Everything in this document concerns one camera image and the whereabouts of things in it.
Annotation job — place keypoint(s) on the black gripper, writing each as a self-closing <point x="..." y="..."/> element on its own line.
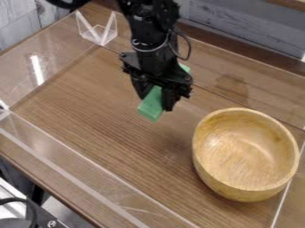
<point x="142" y="66"/>

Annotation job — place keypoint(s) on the green rectangular block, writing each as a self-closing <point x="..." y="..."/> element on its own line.
<point x="151" y="105"/>

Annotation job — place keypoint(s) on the brown wooden bowl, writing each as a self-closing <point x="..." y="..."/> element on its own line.
<point x="245" y="154"/>

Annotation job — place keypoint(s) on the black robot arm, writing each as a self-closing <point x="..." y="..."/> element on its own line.
<point x="159" y="45"/>

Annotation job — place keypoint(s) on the clear acrylic barrier walls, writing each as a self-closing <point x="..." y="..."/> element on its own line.
<point x="114" y="166"/>

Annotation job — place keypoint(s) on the clear acrylic corner bracket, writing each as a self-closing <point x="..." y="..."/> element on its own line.
<point x="98" y="34"/>

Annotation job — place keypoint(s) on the black metal bracket with bolt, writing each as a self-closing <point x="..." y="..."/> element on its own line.
<point x="47" y="220"/>

